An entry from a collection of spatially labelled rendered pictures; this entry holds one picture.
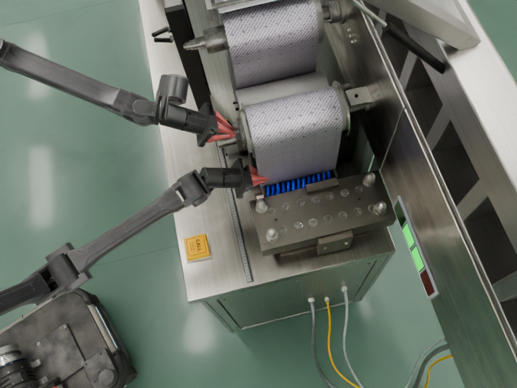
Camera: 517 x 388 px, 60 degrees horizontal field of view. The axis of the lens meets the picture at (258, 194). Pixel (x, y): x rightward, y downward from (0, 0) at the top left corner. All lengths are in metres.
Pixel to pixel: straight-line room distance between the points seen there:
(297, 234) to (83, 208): 1.65
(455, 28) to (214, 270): 0.97
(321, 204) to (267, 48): 0.47
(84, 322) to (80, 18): 2.16
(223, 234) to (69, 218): 1.42
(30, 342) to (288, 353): 1.17
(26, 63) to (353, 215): 0.93
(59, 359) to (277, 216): 1.29
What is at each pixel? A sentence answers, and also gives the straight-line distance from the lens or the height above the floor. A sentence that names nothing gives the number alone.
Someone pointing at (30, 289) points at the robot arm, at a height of 1.23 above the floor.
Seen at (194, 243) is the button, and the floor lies 0.92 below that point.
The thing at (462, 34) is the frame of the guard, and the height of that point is 1.69.
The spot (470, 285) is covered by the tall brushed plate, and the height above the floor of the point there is 1.39.
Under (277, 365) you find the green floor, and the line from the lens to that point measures 2.27.
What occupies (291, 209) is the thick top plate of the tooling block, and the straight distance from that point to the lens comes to 1.33.
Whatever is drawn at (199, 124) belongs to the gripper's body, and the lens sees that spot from 1.15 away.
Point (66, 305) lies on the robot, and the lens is 2.30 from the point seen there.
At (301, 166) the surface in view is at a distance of 1.31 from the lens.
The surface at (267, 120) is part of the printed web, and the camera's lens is 1.14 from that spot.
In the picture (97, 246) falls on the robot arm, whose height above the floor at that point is 1.20.
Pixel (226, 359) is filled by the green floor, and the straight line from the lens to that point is 2.29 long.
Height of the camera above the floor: 2.26
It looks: 66 degrees down
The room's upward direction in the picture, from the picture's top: 10 degrees counter-clockwise
